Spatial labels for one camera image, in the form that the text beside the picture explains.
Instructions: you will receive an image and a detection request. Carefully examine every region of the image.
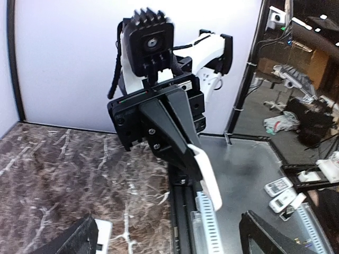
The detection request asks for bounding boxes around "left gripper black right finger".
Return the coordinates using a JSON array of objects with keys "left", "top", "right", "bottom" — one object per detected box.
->
[{"left": 239, "top": 210, "right": 335, "bottom": 253}]

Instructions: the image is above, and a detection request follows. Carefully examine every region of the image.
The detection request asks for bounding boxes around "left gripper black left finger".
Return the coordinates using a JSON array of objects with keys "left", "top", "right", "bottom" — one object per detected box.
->
[{"left": 31, "top": 214, "right": 99, "bottom": 254}]

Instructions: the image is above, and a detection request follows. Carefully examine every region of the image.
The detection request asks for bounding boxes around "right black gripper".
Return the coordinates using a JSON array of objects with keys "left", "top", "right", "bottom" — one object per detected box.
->
[{"left": 108, "top": 73, "right": 206, "bottom": 182}]

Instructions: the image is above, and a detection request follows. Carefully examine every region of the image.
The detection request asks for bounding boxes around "white battery cover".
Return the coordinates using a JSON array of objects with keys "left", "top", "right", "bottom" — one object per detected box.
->
[{"left": 95, "top": 219, "right": 113, "bottom": 254}]

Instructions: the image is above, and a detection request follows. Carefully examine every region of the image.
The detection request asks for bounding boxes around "white remote control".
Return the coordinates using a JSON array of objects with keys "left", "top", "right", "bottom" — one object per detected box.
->
[{"left": 188, "top": 144, "right": 222, "bottom": 211}]

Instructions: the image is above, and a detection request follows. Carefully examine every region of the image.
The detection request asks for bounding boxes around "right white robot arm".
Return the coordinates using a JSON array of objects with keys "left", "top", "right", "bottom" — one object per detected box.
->
[{"left": 108, "top": 30, "right": 233, "bottom": 181}]

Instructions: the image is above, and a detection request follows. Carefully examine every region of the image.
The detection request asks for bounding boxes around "spare white remote two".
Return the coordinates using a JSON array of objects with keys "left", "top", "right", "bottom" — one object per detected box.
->
[{"left": 269, "top": 188, "right": 297, "bottom": 213}]

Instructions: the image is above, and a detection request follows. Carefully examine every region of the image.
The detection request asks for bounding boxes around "spare white remote one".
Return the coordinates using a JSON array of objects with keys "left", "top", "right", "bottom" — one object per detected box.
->
[{"left": 264, "top": 177, "right": 293, "bottom": 197}]

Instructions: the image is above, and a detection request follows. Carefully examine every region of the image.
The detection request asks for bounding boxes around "right black frame post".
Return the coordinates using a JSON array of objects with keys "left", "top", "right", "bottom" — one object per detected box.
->
[{"left": 224, "top": 0, "right": 270, "bottom": 145}]

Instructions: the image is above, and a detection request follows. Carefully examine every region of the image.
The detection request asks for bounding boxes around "black frame post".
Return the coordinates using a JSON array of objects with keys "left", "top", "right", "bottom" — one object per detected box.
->
[
  {"left": 6, "top": 0, "right": 26, "bottom": 122},
  {"left": 224, "top": 0, "right": 270, "bottom": 145}
]

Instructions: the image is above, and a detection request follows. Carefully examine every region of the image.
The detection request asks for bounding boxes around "black front rail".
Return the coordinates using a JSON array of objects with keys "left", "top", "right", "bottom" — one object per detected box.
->
[{"left": 166, "top": 162, "right": 202, "bottom": 254}]

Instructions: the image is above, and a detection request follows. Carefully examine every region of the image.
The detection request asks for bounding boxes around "white slotted cable duct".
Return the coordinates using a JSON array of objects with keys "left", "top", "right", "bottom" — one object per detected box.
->
[{"left": 195, "top": 192, "right": 224, "bottom": 253}]

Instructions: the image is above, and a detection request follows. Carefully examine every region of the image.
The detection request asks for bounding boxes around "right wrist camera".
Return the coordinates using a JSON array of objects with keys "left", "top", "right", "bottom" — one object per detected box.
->
[{"left": 122, "top": 7, "right": 174, "bottom": 83}]

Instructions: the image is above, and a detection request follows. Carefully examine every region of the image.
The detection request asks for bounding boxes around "left black frame post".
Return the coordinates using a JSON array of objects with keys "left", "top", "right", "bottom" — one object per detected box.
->
[{"left": 6, "top": 0, "right": 26, "bottom": 122}]

